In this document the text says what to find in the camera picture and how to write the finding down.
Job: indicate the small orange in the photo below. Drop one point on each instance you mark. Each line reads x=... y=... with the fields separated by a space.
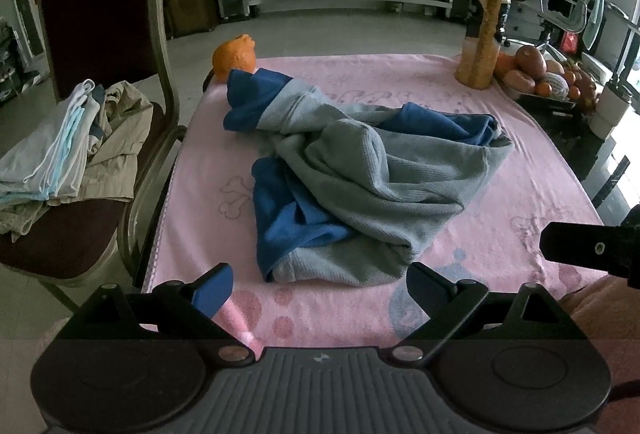
x=570 y=77
x=574 y=92
x=542 y=89

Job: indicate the white folded clothes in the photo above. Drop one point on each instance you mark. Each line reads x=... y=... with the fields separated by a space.
x=45 y=148

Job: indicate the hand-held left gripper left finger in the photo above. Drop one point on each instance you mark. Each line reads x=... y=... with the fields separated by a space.
x=214 y=290

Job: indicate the metal fruit tray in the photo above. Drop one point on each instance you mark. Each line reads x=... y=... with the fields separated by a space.
x=550 y=105

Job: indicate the pale pear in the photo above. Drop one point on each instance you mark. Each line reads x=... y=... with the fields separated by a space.
x=554 y=65

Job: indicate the chrome office chair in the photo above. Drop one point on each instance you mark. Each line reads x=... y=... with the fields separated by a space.
x=560 y=8

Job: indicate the grey drawer cabinet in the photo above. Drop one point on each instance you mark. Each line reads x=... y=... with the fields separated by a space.
x=522 y=8

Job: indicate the large orange fruit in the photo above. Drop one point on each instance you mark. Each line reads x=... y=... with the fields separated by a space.
x=505 y=62

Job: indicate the pile of folded clothes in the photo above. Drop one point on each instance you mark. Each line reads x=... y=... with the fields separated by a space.
x=125 y=128

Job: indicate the pale red apple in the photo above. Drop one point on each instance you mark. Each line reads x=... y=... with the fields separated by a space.
x=517 y=82

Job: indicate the white net wrapped fruit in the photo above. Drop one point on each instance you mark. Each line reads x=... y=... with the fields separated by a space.
x=557 y=86

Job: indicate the shoe rack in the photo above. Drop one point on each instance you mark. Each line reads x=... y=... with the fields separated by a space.
x=15 y=63

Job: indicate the orange juice bottle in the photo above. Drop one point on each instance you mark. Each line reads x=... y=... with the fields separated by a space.
x=482 y=33

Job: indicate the orange plush toy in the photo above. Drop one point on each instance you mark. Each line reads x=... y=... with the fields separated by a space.
x=235 y=56

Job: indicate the grey and blue sweatshirt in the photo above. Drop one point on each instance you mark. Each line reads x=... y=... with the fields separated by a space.
x=375 y=174

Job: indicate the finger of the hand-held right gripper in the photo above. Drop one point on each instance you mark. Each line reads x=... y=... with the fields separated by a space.
x=580 y=246

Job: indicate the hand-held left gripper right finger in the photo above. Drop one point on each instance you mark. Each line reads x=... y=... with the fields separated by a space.
x=424 y=289

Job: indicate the pink printed blanket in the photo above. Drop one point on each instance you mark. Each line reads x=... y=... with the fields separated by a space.
x=500 y=194

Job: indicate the large window with dark frame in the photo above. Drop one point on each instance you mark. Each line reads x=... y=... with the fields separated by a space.
x=627 y=48

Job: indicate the white cylindrical container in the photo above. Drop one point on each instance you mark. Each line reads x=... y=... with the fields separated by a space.
x=610 y=113

